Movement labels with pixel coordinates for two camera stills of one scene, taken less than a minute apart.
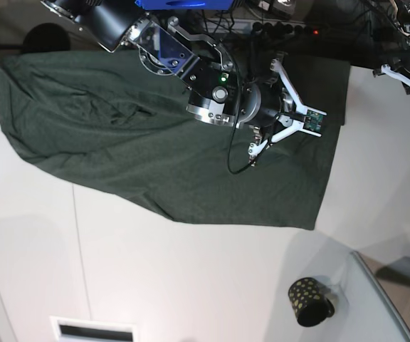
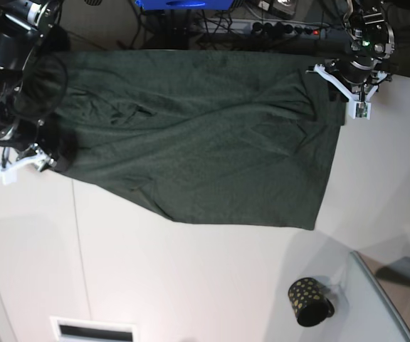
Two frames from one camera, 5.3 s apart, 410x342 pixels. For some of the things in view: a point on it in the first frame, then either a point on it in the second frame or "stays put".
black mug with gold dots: [311, 306] stays put
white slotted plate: [68, 329] stays put
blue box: [186, 5] stays put
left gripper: [280, 104] -> [23, 146]
